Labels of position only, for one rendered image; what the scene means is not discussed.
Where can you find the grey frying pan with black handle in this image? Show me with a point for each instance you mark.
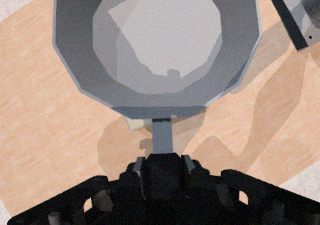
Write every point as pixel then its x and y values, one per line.
pixel 157 59

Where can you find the beige hot plate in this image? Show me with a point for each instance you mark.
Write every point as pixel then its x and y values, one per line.
pixel 137 123

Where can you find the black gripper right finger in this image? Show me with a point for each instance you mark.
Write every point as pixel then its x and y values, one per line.
pixel 267 204

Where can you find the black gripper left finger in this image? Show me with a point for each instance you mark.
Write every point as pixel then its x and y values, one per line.
pixel 67 208

